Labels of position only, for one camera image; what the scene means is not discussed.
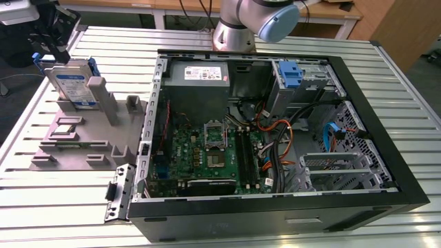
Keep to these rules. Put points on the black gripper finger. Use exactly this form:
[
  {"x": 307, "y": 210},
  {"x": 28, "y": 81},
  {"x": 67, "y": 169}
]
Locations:
[{"x": 59, "y": 55}]

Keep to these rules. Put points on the hard disk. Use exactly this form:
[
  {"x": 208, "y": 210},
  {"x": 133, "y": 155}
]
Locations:
[{"x": 73, "y": 85}]

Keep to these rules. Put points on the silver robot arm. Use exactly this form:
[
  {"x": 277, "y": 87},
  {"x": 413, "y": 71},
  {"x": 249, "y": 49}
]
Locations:
[{"x": 233, "y": 31}]

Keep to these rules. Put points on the grey metal disk bay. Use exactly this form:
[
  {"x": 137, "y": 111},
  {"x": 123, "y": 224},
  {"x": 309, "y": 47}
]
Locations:
[{"x": 327, "y": 155}]

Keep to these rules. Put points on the black office chair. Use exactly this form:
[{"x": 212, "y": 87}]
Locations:
[{"x": 14, "y": 54}]

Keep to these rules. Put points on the wooden desk white legs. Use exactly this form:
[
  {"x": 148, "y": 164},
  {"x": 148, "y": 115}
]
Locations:
[{"x": 103, "y": 3}]

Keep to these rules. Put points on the silver CPU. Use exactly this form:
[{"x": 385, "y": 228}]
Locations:
[{"x": 63, "y": 128}]

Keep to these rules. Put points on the grey parts rack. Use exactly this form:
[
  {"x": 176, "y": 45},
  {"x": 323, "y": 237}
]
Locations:
[{"x": 100, "y": 134}]

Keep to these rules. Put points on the green RAM stick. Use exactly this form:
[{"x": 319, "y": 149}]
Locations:
[{"x": 71, "y": 145}]

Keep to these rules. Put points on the grey power supply unit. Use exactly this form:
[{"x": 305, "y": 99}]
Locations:
[{"x": 192, "y": 98}]

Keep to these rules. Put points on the green motherboard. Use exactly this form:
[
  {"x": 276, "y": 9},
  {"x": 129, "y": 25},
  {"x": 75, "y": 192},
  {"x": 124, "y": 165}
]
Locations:
[{"x": 185, "y": 149}]

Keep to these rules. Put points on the CPU socket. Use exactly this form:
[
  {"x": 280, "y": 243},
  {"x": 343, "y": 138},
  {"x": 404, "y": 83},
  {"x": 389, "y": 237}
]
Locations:
[{"x": 217, "y": 160}]

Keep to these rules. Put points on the black RAM slot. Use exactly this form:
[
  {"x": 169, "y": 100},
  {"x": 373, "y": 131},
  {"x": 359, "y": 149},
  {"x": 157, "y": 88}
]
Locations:
[
  {"x": 252, "y": 157},
  {"x": 243, "y": 157}
]

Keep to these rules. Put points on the grey optical drive cage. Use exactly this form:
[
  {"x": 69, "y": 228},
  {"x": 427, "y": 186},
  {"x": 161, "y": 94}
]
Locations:
[{"x": 280, "y": 100}]

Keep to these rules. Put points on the black graphics card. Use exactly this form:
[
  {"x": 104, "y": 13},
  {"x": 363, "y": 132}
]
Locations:
[{"x": 209, "y": 187}]

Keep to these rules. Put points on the blue plastic drive latch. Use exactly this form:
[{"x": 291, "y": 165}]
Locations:
[{"x": 291, "y": 75}]

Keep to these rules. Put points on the black PC case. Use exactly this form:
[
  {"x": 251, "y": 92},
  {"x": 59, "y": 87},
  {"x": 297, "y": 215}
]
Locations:
[{"x": 241, "y": 219}]

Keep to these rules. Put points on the brown wooden cabinet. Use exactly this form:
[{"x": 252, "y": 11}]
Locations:
[{"x": 407, "y": 31}]

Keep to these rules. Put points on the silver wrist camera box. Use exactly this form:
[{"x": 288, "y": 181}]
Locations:
[{"x": 18, "y": 13}]

